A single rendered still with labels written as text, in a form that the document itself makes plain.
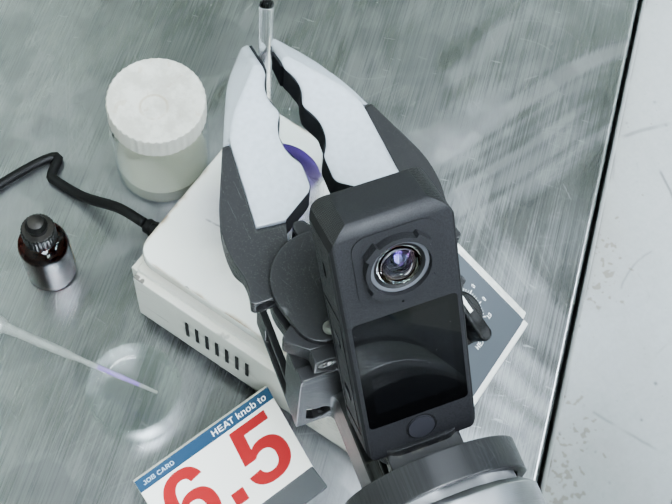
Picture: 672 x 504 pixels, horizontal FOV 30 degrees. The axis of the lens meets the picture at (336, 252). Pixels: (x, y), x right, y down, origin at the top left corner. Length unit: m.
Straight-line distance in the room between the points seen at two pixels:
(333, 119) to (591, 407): 0.32
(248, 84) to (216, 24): 0.34
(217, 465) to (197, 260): 0.12
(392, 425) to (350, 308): 0.06
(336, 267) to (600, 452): 0.38
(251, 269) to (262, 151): 0.05
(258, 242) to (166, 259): 0.20
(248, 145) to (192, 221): 0.19
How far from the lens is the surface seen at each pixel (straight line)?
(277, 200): 0.51
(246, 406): 0.71
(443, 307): 0.44
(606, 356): 0.79
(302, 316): 0.48
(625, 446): 0.78
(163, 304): 0.72
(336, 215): 0.42
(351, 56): 0.86
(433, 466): 0.46
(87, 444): 0.75
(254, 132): 0.52
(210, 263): 0.69
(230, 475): 0.72
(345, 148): 0.52
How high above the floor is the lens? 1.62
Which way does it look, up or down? 65 degrees down
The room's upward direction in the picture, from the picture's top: 9 degrees clockwise
